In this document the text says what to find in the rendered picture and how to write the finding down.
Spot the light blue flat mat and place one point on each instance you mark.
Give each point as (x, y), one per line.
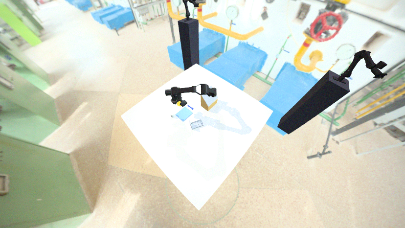
(183, 114)

